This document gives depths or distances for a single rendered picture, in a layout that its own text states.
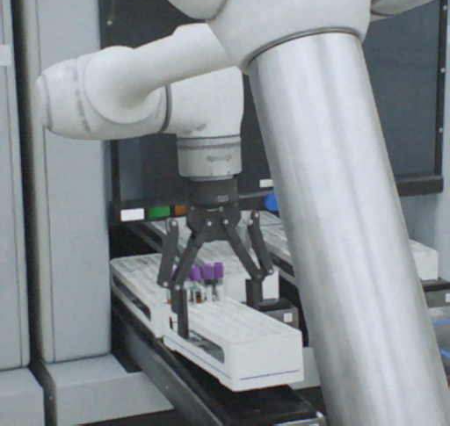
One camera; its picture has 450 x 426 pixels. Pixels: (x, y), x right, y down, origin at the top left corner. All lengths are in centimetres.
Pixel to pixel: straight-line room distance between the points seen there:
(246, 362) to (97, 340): 50
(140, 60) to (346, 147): 51
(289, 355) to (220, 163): 28
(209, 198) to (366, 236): 68
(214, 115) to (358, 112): 62
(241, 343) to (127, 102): 34
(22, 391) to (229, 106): 57
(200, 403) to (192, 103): 40
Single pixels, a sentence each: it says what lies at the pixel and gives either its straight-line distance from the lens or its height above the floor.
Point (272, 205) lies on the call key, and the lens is 194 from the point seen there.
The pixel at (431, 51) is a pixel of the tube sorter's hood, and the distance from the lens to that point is 206.
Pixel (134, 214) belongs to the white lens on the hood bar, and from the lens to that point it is 187.
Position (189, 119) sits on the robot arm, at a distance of 156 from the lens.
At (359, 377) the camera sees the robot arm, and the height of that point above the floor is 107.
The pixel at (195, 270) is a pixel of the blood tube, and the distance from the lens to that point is 171.
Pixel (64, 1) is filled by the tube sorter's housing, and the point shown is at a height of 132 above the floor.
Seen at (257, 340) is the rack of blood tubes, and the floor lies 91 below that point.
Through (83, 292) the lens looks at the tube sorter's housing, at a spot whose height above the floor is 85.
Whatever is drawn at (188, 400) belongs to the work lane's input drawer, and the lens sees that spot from 161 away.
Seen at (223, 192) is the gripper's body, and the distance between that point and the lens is 160.
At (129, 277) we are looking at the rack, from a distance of 193.
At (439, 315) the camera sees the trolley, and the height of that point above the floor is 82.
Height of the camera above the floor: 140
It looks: 12 degrees down
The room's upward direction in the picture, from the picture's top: 1 degrees counter-clockwise
